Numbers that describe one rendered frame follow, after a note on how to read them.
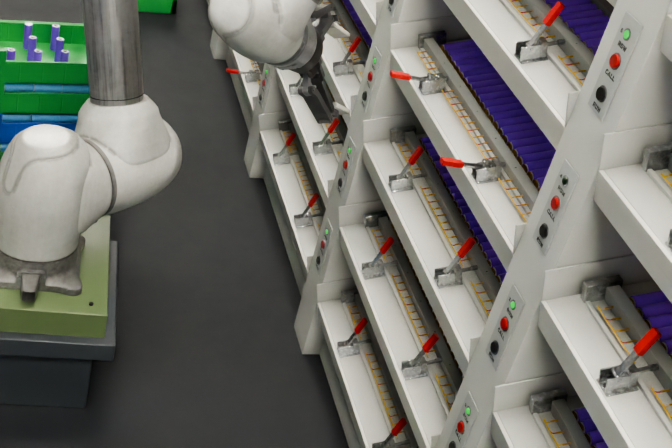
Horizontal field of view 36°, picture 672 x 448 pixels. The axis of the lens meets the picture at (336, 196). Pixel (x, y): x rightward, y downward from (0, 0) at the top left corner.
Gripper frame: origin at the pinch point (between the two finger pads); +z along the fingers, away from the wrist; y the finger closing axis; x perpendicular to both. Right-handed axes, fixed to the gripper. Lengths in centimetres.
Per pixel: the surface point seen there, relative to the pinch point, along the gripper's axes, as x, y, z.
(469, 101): 23.2, 7.3, -1.8
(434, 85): 16.3, 3.3, 1.9
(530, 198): 35.6, 25.4, -17.9
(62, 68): -78, -14, 28
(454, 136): 21.6, 13.6, -5.8
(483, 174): 28.1, 21.1, -14.1
